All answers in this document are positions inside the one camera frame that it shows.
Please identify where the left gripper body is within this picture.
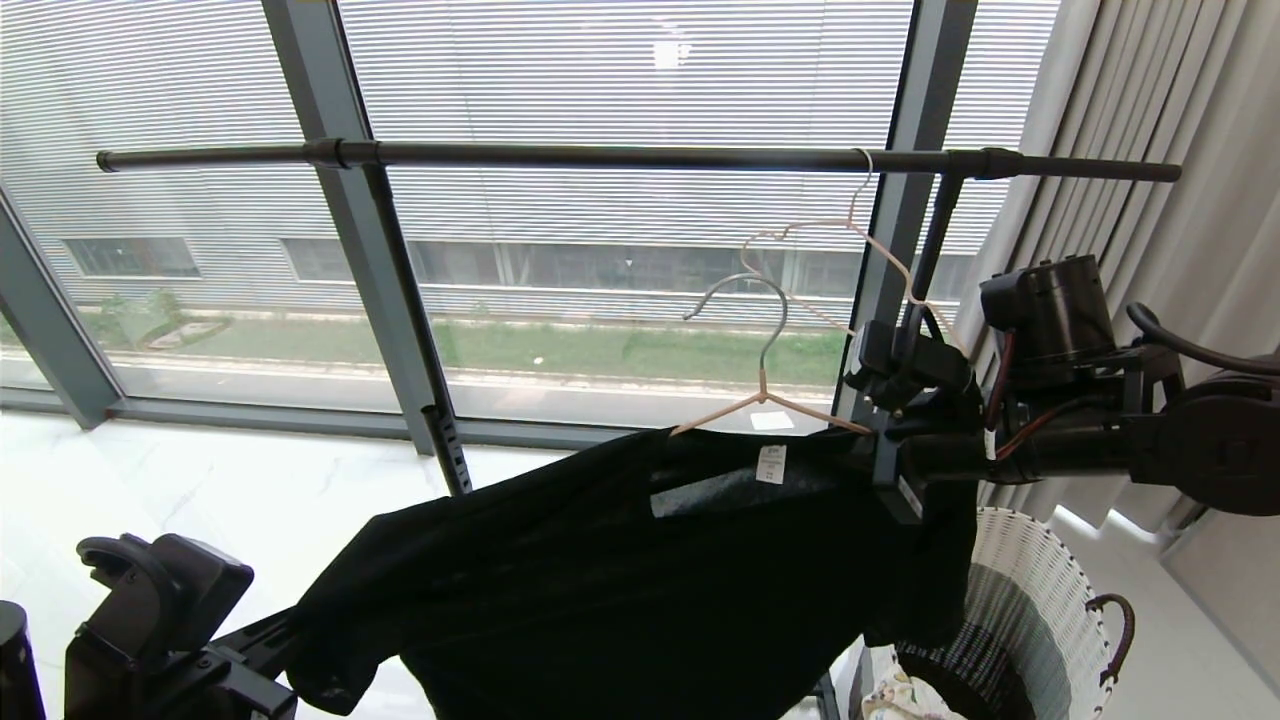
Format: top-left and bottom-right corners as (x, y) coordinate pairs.
(65, 605), (301, 720)

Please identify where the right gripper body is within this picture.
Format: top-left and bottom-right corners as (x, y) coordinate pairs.
(868, 395), (1141, 526)

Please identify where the pink clothes hanger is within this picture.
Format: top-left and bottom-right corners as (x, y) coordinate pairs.
(668, 272), (879, 438)
(738, 150), (969, 356)

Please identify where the cream printed garment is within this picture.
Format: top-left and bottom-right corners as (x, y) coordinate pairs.
(862, 665), (966, 720)

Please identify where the black short-sleeved shirt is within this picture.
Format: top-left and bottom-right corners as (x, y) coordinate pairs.
(285, 425), (983, 720)

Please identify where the white laundry basket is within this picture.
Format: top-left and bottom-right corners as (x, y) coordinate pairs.
(858, 507), (1138, 720)

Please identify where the black clothes rack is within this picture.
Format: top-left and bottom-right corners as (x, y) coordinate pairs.
(97, 140), (1183, 720)

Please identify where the beige curtain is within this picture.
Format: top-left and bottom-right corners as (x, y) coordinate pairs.
(950, 0), (1280, 536)

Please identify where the window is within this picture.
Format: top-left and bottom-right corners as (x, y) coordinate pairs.
(0, 0), (1061, 451)

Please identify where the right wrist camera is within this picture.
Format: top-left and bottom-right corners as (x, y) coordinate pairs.
(843, 318), (979, 413)

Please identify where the black cable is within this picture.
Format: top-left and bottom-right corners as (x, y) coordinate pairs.
(1127, 302), (1280, 379)

